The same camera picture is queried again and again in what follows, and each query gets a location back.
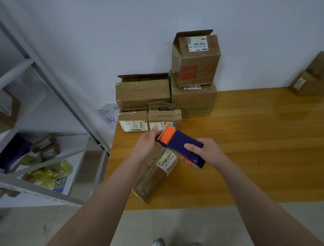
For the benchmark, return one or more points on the person's right forearm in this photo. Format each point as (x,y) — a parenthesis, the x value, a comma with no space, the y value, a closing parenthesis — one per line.
(268,205)

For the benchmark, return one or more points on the wooden table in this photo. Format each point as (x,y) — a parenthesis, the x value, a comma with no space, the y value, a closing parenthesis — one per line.
(273,142)

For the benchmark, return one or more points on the person's right hand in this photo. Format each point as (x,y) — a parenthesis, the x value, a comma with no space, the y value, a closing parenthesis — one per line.
(210,152)

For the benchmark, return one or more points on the white perforated clog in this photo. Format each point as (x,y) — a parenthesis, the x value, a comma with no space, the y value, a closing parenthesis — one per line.
(158,243)

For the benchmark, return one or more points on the small open carton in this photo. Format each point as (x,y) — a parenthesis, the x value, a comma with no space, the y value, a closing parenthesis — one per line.
(45,147)

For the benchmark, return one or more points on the large worn shelf carton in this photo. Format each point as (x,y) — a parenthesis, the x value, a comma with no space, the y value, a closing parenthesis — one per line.
(7,109)

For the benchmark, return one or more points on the yellow plastic bag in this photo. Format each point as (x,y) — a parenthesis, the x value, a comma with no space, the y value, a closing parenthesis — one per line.
(50,175)

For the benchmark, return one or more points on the dark blue bag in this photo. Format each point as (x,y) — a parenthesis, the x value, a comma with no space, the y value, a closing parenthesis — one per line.
(14,151)

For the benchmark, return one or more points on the small brown cardboard box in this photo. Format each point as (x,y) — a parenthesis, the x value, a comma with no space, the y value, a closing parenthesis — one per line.
(306,85)

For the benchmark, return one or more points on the person's left hand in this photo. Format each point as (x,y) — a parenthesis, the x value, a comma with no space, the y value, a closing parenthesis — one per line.
(147,142)

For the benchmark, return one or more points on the blue orange tape dispenser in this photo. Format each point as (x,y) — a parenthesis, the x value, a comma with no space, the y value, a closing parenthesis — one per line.
(182,144)

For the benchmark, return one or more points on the box barcode label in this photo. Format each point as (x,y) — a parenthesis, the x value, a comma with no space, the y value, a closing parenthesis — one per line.
(152,180)

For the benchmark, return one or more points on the person's left forearm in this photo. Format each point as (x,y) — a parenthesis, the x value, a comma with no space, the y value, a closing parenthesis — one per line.
(93,208)

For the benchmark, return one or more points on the white paper wall sign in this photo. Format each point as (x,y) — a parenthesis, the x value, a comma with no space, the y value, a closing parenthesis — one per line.
(110,115)

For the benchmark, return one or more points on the stack of cardboard boxes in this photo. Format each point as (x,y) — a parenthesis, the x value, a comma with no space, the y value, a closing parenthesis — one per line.
(144,91)

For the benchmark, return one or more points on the squat red-printed cardboard box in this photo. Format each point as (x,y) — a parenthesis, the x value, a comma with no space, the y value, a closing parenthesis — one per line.
(318,65)

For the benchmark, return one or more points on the grey metal shelf rack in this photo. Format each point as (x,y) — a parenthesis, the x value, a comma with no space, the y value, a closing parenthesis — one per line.
(35,192)

